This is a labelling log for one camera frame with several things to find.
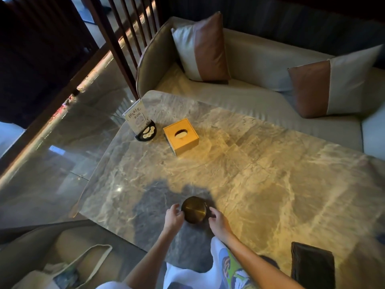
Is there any person's left hand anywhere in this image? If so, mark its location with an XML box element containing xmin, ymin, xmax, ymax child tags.
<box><xmin>162</xmin><ymin>204</ymin><xmax>185</xmax><ymax>235</ymax></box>

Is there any person's right hand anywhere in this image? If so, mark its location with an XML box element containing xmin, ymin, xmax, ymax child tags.
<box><xmin>208</xmin><ymin>206</ymin><xmax>234</xmax><ymax>243</ymax></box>

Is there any round gold ashtray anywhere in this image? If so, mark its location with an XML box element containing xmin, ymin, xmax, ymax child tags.
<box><xmin>181</xmin><ymin>196</ymin><xmax>208</xmax><ymax>224</ymax></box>

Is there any yellow tissue box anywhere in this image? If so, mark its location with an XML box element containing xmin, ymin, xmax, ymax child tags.
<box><xmin>163</xmin><ymin>118</ymin><xmax>200</xmax><ymax>156</ymax></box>

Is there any dark cleaning cloth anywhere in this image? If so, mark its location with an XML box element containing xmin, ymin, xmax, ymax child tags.
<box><xmin>291</xmin><ymin>241</ymin><xmax>336</xmax><ymax>289</ymax></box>

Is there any acrylic sign with black base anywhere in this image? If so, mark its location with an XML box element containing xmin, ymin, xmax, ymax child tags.
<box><xmin>122</xmin><ymin>99</ymin><xmax>157</xmax><ymax>142</ymax></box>

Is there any person's left forearm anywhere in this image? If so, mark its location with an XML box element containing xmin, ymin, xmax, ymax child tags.
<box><xmin>123</xmin><ymin>230</ymin><xmax>178</xmax><ymax>289</ymax></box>

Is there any person's right forearm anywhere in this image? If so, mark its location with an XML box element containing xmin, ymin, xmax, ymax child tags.
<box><xmin>225</xmin><ymin>234</ymin><xmax>304</xmax><ymax>289</ymax></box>

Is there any person's white printed shirt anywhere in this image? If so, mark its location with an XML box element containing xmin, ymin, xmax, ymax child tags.
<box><xmin>96</xmin><ymin>236</ymin><xmax>280</xmax><ymax>289</ymax></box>

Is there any marble table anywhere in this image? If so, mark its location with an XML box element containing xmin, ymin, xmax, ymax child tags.
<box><xmin>79</xmin><ymin>90</ymin><xmax>385</xmax><ymax>289</ymax></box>

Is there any canvas tote bag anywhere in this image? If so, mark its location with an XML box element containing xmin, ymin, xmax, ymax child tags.
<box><xmin>12</xmin><ymin>244</ymin><xmax>113</xmax><ymax>289</ymax></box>

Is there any beige sofa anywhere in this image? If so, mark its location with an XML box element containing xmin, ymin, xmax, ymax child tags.
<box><xmin>136</xmin><ymin>16</ymin><xmax>385</xmax><ymax>161</ymax></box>

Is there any brown and white cushion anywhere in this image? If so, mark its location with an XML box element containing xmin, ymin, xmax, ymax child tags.
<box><xmin>170</xmin><ymin>11</ymin><xmax>231</xmax><ymax>82</ymax></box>
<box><xmin>287</xmin><ymin>44</ymin><xmax>383</xmax><ymax>119</ymax></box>

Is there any dark wooden slat screen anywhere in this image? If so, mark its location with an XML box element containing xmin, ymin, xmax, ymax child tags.
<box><xmin>81</xmin><ymin>0</ymin><xmax>160</xmax><ymax>100</ymax></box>

